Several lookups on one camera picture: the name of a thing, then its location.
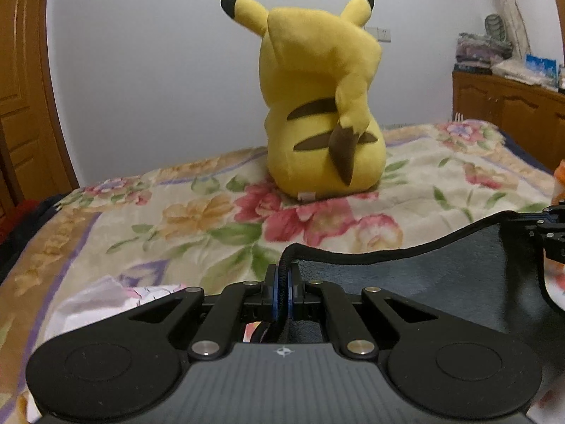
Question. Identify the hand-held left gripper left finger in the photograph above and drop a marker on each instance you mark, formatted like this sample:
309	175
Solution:
274	295

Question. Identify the wooden door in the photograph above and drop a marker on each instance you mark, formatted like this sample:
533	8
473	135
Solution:
22	97

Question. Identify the floral blanket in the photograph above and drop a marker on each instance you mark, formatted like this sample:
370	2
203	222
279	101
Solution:
185	212

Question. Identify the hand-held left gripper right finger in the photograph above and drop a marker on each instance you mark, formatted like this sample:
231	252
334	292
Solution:
291	295

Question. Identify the yellow plush toy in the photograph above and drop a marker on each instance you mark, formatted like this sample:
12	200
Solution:
322	110

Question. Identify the white folded cloth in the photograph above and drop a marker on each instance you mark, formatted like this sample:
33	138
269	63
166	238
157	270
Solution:
510	69

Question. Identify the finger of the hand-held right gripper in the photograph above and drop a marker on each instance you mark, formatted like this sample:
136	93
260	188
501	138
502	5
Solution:
551	240
545	215

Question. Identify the white tall bag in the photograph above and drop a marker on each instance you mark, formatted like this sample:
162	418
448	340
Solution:
514	4

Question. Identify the wooden cabinet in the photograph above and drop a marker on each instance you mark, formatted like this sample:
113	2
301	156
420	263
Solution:
507	106

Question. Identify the stack of folded clothes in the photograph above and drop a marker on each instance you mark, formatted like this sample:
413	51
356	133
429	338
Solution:
479	51

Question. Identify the red cloth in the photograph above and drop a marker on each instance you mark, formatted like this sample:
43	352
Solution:
17	223

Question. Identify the white wall socket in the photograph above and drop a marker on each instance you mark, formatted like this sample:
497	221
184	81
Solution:
382	33

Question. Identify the blue printed box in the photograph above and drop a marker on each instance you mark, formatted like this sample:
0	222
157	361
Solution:
541	67

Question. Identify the dark grey towel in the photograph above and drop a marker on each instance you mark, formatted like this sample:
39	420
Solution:
397	276

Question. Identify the white pink printed cloth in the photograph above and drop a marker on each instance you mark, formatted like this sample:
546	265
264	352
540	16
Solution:
110	296

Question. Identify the dark blue bed sheet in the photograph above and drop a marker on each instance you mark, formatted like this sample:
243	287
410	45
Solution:
527	145

